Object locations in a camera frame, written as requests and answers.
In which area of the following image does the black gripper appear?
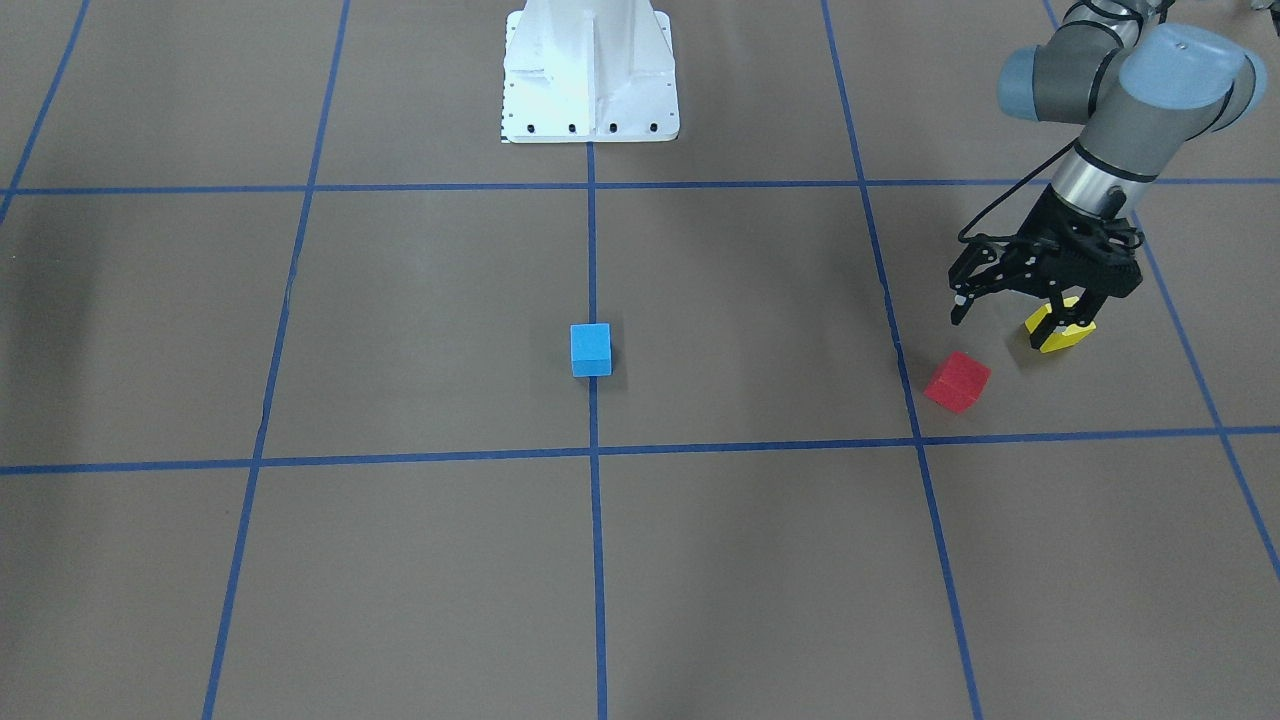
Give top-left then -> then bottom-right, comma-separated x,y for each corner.
948,187 -> 1144,343

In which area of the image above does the yellow cube block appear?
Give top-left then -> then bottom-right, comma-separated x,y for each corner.
1023,304 -> 1097,354

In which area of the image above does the red cube block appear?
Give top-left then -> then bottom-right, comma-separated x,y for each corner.
924,352 -> 992,414

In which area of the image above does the blue cube block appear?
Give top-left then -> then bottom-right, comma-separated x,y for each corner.
570,323 -> 613,378

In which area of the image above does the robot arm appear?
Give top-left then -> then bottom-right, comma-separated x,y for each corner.
947,1 -> 1268,352

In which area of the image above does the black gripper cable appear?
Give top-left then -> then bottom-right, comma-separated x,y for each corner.
957,140 -> 1076,246

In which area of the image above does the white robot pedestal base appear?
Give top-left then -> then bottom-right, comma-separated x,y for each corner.
500,1 -> 681,143

